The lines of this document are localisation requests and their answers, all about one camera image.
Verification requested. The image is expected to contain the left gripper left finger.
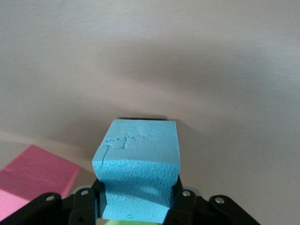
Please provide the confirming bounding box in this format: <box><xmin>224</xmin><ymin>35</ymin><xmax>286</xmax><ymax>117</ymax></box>
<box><xmin>0</xmin><ymin>179</ymin><xmax>105</xmax><ymax>225</ymax></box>

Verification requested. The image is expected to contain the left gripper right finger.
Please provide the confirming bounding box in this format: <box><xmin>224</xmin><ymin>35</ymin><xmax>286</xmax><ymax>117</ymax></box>
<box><xmin>164</xmin><ymin>175</ymin><xmax>260</xmax><ymax>225</ymax></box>

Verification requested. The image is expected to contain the blue foam cube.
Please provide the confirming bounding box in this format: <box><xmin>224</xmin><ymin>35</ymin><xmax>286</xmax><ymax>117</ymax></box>
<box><xmin>91</xmin><ymin>119</ymin><xmax>181</xmax><ymax>223</ymax></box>

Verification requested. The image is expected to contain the green foam cube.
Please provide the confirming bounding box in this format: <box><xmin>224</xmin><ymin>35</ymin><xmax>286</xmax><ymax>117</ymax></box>
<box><xmin>98</xmin><ymin>218</ymin><xmax>165</xmax><ymax>225</ymax></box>

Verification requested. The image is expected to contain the red foam cube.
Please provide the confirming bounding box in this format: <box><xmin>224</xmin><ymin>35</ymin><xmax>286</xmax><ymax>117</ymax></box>
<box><xmin>0</xmin><ymin>144</ymin><xmax>80</xmax><ymax>220</ymax></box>

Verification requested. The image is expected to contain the large table cover sheet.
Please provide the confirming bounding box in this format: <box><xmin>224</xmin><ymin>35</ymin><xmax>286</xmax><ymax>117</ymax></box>
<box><xmin>0</xmin><ymin>0</ymin><xmax>300</xmax><ymax>225</ymax></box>

